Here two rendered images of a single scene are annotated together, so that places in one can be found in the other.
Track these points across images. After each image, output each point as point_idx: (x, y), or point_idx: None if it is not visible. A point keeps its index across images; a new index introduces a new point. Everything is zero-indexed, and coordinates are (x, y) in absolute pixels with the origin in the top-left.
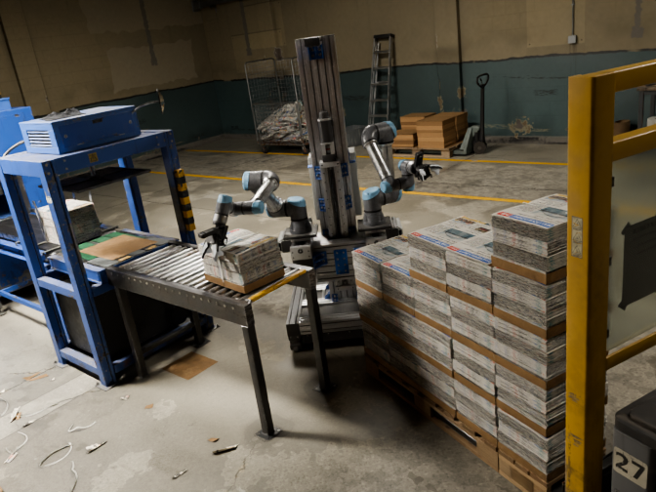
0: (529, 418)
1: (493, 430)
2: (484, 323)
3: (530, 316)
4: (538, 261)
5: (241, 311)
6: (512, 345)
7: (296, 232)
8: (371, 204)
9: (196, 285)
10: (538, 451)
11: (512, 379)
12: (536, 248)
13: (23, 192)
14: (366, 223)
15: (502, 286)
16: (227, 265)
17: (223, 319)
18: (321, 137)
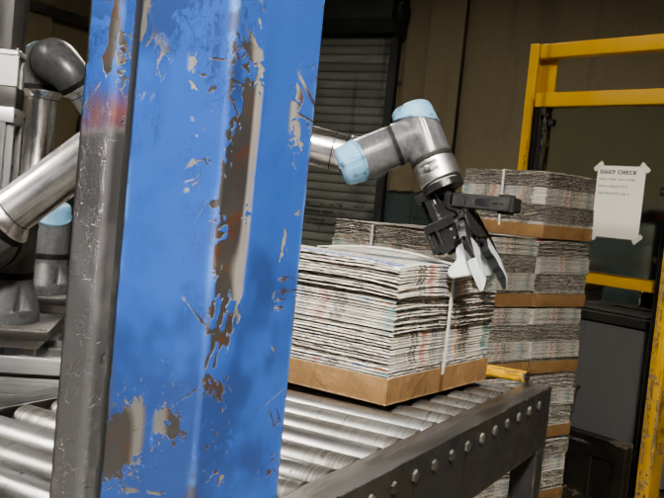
0: (553, 424)
1: (508, 486)
2: (518, 326)
3: (571, 287)
4: (586, 216)
5: (545, 405)
6: (548, 335)
7: (35, 316)
8: (69, 236)
9: (421, 419)
10: (555, 462)
11: (542, 383)
12: (584, 204)
13: None
14: (61, 286)
15: (549, 261)
16: (468, 306)
17: (515, 466)
18: (19, 33)
